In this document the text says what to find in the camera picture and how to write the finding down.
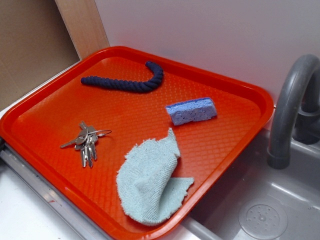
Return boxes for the blue sponge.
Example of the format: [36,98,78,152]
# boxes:
[165,97,218,126]

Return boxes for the light blue microfiber cloth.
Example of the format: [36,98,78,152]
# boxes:
[116,128,194,226]

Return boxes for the silver key bunch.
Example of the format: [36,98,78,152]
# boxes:
[60,121,112,168]

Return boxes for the grey plastic sink basin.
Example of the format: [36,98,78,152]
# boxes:
[182,130,320,240]

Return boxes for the orange plastic tray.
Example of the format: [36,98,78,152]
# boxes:
[0,46,274,240]

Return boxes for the wooden board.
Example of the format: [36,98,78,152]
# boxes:
[55,0,110,60]

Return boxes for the grey plastic faucet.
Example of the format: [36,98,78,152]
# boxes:
[267,54,320,169]

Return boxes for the brown cardboard panel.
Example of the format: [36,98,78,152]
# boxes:
[0,0,79,110]

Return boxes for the dark blue rope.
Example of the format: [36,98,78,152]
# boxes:
[80,60,164,94]

